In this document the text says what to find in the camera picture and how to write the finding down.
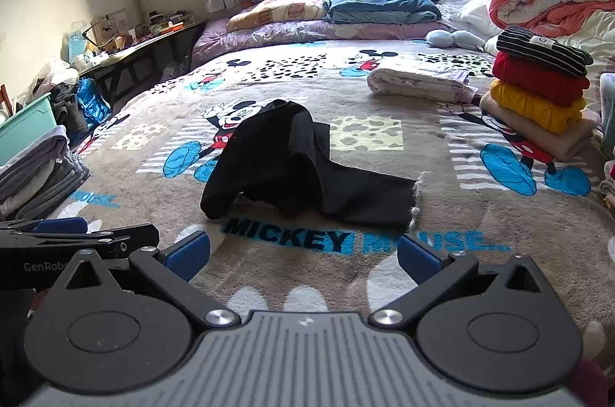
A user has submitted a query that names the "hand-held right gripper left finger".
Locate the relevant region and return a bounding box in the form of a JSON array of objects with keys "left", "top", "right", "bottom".
[{"left": 54, "top": 230, "right": 241, "bottom": 331}]

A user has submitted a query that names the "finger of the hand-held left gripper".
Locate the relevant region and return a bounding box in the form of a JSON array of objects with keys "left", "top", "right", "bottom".
[
  {"left": 0, "top": 217, "right": 90, "bottom": 238},
  {"left": 72, "top": 223, "right": 161, "bottom": 262}
]

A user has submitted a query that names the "pile of colourful clothes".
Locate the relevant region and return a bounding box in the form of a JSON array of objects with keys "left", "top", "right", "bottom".
[{"left": 596, "top": 71, "right": 615, "bottom": 211}]

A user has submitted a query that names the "dark desk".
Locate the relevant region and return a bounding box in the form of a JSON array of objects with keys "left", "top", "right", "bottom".
[{"left": 79, "top": 19, "right": 209, "bottom": 110}]

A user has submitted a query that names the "purple quilt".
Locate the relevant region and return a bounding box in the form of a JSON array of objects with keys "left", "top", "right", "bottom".
[{"left": 191, "top": 17, "right": 484, "bottom": 68}]

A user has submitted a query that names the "blue plastic bag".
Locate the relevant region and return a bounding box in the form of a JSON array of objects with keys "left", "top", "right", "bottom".
[{"left": 76, "top": 78, "right": 113, "bottom": 131}]

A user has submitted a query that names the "white folded cloth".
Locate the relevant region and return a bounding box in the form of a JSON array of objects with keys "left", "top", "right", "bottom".
[{"left": 367, "top": 63, "right": 479, "bottom": 103}]

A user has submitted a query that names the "yellow folded sweater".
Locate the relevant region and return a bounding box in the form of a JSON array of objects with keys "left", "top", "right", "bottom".
[{"left": 489, "top": 79, "right": 588, "bottom": 135}]

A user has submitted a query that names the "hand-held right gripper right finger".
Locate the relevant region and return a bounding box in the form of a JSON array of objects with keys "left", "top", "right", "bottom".
[{"left": 368, "top": 234, "right": 557, "bottom": 331}]

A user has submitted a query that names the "dark clothes pile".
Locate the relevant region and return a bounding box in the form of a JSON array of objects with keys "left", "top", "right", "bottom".
[{"left": 50, "top": 83, "right": 90, "bottom": 140}]

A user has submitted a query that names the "black sweater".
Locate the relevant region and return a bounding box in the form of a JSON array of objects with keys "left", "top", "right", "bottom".
[{"left": 201, "top": 98, "right": 418, "bottom": 229}]

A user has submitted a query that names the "cream quilt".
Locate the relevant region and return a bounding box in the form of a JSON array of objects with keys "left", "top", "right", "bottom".
[{"left": 557, "top": 10, "right": 615, "bottom": 66}]

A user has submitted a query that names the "white bedding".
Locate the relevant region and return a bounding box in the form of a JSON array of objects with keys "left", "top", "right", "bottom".
[{"left": 437, "top": 0, "right": 505, "bottom": 39}]

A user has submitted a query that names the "green plastic bin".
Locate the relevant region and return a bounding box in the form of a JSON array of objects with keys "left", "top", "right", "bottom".
[{"left": 0, "top": 93, "right": 53, "bottom": 168}]

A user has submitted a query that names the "blue folded quilt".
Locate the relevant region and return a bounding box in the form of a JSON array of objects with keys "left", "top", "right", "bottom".
[{"left": 323, "top": 0, "right": 442, "bottom": 25}]

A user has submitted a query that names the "white plastic bag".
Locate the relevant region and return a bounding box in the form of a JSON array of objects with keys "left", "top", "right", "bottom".
[{"left": 26, "top": 60, "right": 80, "bottom": 100}]

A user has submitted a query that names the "cartoon print pillow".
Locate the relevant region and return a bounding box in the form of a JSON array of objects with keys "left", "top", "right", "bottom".
[{"left": 227, "top": 0, "right": 332, "bottom": 33}]

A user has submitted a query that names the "wooden desk organiser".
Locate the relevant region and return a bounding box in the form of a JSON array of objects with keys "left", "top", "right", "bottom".
[{"left": 84, "top": 8, "right": 141, "bottom": 55}]

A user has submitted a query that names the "stack of grey folded clothes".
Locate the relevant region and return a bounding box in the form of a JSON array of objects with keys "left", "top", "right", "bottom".
[{"left": 0, "top": 125, "right": 92, "bottom": 223}]

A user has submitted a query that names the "black striped folded garment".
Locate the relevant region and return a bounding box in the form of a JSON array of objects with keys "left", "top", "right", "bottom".
[{"left": 496, "top": 25, "right": 594, "bottom": 78}]

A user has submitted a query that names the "light blue plush toy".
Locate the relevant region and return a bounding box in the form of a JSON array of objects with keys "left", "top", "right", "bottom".
[{"left": 427, "top": 28, "right": 486, "bottom": 50}]

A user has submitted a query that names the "beige folded sweater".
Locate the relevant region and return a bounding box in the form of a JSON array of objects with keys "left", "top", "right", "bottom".
[{"left": 479, "top": 92, "right": 601, "bottom": 163}]

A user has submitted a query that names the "red folded sweater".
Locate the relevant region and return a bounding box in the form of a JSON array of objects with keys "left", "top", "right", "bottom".
[{"left": 491, "top": 51, "right": 591, "bottom": 106}]

